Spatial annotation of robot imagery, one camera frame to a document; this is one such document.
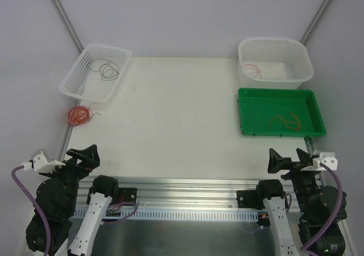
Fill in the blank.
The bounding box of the red wire bundle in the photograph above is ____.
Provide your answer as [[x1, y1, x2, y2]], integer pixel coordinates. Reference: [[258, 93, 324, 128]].
[[67, 104, 102, 127]]

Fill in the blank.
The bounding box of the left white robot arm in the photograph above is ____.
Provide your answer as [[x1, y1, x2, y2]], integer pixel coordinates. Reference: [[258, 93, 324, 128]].
[[31, 144, 119, 255]]

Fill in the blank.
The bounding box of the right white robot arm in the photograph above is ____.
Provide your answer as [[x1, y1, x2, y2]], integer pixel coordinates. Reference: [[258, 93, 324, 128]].
[[255, 148, 347, 255]]

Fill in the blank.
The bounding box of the green plastic tray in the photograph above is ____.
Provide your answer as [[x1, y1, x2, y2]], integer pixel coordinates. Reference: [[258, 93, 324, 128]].
[[238, 88, 326, 138]]

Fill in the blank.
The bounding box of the white perforated plastic basket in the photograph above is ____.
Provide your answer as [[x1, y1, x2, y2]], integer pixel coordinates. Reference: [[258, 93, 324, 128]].
[[59, 43, 132, 106]]

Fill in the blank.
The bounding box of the white plastic tub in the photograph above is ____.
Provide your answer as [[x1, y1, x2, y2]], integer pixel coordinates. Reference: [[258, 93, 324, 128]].
[[238, 38, 314, 89]]

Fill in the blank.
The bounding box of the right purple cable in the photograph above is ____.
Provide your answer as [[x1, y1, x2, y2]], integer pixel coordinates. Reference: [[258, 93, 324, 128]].
[[300, 162, 342, 256]]

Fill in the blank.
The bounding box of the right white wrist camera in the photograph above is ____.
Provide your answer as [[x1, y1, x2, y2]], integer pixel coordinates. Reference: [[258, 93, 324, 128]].
[[301, 150, 338, 171]]

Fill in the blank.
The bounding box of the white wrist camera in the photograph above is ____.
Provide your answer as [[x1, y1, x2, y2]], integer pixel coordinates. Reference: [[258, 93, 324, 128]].
[[301, 150, 338, 171], [21, 150, 65, 173]]

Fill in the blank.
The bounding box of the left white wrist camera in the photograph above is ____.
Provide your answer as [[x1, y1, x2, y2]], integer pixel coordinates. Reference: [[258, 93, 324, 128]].
[[21, 150, 65, 173]]

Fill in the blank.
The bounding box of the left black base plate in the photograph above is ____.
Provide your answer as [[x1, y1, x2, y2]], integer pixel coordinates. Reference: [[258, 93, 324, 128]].
[[86, 187, 138, 205]]

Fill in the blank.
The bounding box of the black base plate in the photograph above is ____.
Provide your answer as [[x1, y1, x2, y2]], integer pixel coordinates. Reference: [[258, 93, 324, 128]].
[[86, 187, 138, 205], [237, 189, 288, 210]]

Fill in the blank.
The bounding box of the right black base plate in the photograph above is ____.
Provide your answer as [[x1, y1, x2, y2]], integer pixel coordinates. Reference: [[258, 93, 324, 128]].
[[237, 189, 288, 210]]

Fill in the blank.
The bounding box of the white slotted cable duct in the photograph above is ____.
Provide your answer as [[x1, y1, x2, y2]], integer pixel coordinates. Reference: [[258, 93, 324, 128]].
[[72, 209, 260, 221]]

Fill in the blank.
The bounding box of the aluminium mounting rail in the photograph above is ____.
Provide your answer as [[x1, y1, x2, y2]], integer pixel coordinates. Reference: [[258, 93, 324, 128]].
[[74, 177, 302, 211]]

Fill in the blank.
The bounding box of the black wire in basket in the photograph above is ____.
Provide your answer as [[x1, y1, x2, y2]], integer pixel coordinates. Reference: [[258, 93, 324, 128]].
[[89, 58, 120, 82]]

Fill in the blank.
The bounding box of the red wire in tub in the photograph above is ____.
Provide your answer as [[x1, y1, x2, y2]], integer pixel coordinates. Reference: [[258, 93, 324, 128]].
[[242, 64, 263, 79]]

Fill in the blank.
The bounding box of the right aluminium frame post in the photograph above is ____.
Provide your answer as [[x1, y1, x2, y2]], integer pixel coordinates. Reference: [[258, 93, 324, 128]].
[[300, 0, 333, 45]]

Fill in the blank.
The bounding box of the aluminium frame post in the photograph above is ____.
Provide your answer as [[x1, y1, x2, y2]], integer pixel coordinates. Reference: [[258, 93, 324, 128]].
[[300, 0, 333, 45], [51, 0, 84, 53]]

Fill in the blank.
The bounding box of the left aluminium frame post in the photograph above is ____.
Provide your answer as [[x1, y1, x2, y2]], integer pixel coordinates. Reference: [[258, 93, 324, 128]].
[[51, 0, 84, 53]]

